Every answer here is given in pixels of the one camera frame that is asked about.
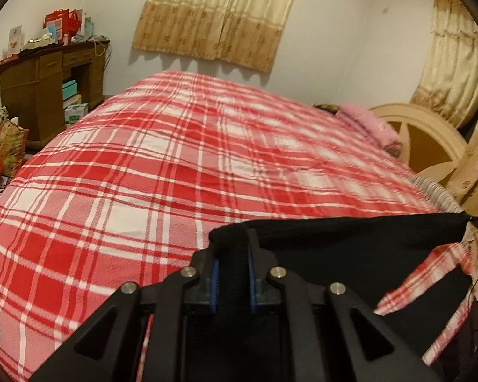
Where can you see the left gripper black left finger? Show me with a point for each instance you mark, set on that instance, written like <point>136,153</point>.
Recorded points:
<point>148,333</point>

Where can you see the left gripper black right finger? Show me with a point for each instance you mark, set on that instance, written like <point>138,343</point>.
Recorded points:
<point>306,332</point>

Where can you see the black pants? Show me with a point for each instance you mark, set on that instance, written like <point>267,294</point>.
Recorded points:
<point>370,256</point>

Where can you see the red plaid bed sheet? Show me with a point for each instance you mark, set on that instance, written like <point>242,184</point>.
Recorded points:
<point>130,192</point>

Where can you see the striped grey pillow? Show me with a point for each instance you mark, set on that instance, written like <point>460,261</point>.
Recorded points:
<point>437,195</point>

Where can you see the pink folded blanket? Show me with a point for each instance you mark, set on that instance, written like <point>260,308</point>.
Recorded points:
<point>371,127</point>

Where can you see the cream wooden headboard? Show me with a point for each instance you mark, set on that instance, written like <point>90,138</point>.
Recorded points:
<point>431,147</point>

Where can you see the floral gift bag on floor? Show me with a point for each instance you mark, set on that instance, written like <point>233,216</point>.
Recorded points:
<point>13,139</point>

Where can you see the teal box under desk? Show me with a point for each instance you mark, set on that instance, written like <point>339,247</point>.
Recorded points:
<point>69,89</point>

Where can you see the brown wooden desk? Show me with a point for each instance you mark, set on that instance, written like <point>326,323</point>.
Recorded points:
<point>31,85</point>

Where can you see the beige side curtain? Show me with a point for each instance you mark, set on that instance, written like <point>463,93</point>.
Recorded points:
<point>449,87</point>

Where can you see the white greeting card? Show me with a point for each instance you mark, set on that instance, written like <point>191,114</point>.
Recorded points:
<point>15,41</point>

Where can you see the red gift bag on desk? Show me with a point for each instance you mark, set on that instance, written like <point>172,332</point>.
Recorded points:
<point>63,23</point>

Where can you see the beige window curtain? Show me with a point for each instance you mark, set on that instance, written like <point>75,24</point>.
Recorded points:
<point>245,33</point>

